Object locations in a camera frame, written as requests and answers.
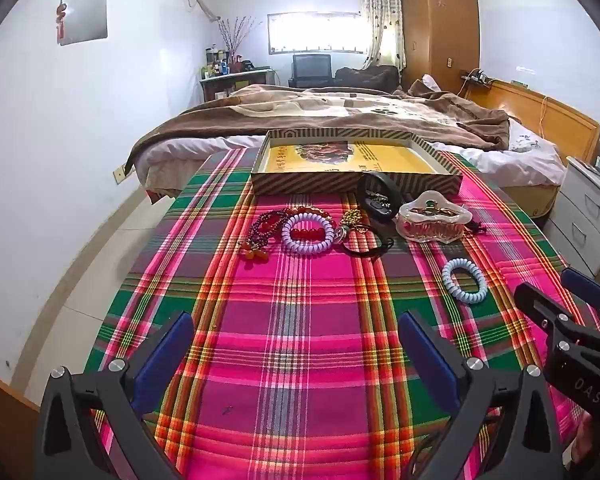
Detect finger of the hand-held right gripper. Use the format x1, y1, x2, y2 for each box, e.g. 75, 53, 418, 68
560, 266, 600, 311
513, 281, 581, 342

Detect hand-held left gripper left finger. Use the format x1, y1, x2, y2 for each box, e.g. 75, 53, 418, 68
35, 310, 201, 480

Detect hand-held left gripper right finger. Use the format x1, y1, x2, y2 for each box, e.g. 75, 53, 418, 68
397, 310, 566, 480

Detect blue spiral hair tie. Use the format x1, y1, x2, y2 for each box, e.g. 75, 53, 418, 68
441, 258, 488, 305

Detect thin black elastic hair tie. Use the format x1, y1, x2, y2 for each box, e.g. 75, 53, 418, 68
341, 236, 397, 262

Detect clear jewelry box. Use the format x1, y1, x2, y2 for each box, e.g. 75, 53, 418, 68
396, 210, 473, 245

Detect clear white heart hair clip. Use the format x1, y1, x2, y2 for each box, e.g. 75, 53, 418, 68
399, 190, 471, 223

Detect gold bead bracelet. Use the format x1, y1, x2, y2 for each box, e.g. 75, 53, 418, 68
340, 210, 376, 233

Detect purple spiral hair tie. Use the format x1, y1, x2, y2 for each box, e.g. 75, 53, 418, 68
280, 211, 337, 256

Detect striped cardboard box tray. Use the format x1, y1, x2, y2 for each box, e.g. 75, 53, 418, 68
250, 128, 464, 197

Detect person's right hand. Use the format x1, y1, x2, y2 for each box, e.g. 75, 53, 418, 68
567, 410, 600, 468

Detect pink green plaid tablecloth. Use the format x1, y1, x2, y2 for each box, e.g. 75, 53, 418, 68
82, 147, 600, 480

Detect white floral quilt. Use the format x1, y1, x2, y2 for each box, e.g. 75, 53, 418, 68
135, 120, 566, 203

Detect black wristband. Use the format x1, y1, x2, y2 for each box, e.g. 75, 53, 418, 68
356, 171, 402, 221

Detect wooden board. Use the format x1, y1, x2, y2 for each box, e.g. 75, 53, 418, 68
0, 362, 40, 480

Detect wooden bed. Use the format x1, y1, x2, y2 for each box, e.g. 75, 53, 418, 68
467, 79, 600, 218

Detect dark brown blanket pile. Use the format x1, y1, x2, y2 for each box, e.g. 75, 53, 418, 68
335, 65, 400, 90

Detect wooden desk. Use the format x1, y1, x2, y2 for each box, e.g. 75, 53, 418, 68
199, 66, 276, 103

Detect cluster of bottles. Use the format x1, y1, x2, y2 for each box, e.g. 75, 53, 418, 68
202, 47, 233, 78

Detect wooden wardrobe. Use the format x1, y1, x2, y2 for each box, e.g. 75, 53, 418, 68
399, 0, 481, 92

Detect black office chair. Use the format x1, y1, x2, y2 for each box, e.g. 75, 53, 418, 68
289, 53, 333, 88

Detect floral curtain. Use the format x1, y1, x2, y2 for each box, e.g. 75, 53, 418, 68
358, 0, 405, 72

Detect dried branches in vase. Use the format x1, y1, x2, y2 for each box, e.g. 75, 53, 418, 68
217, 16, 253, 73

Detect window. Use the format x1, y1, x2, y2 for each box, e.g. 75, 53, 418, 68
267, 11, 366, 56

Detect dark red bead string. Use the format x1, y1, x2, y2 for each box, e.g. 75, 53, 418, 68
236, 209, 292, 264

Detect red bead bracelet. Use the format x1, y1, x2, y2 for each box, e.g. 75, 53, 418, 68
286, 206, 331, 242

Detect power strip with cables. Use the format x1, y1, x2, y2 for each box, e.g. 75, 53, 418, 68
461, 67, 493, 86

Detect silver wall poster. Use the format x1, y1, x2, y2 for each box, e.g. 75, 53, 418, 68
60, 0, 108, 45

